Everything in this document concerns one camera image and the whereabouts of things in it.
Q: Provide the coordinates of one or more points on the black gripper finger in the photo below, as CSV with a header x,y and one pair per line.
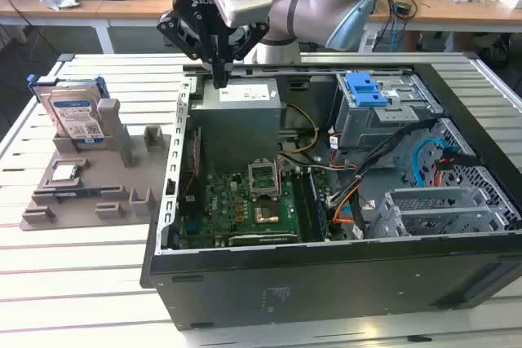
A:
x,y
185,40
249,42

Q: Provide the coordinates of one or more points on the hard disk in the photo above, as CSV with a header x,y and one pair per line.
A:
x,y
73,115

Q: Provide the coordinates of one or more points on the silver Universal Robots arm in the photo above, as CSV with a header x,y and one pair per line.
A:
x,y
310,10

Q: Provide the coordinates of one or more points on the silver disk bay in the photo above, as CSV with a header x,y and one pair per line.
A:
x,y
432,199
440,221

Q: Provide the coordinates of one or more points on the wooden desk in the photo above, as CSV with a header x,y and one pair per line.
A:
x,y
448,14
134,5

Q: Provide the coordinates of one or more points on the grey power supply unit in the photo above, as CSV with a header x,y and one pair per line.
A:
x,y
236,128

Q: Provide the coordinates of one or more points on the blue plastic drive latch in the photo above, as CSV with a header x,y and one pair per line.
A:
x,y
365,93

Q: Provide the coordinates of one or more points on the thin metal locking lever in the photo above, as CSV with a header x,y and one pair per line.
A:
x,y
279,177

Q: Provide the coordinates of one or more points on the silver drive cage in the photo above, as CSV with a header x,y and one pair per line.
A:
x,y
367,128

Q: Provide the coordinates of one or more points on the grey parts rack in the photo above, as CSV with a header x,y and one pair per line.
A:
x,y
98,168

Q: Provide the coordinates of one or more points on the green motherboard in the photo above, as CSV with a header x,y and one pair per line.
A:
x,y
228,209

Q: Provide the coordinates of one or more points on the black RAM slot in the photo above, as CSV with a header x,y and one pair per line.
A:
x,y
302,205

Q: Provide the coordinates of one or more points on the gold CPU socket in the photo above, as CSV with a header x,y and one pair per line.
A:
x,y
267,214

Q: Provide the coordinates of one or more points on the silver CPU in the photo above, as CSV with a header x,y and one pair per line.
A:
x,y
64,173

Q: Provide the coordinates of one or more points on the installed RAM stick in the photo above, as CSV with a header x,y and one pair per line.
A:
x,y
319,209

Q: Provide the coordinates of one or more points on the blue RAM stick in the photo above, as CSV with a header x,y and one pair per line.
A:
x,y
77,193

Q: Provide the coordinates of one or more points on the black graphics card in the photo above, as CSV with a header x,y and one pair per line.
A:
x,y
261,239

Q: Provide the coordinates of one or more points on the black power connector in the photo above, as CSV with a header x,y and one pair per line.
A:
x,y
458,156

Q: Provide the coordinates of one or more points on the black open PC case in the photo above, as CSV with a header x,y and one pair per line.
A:
x,y
326,283

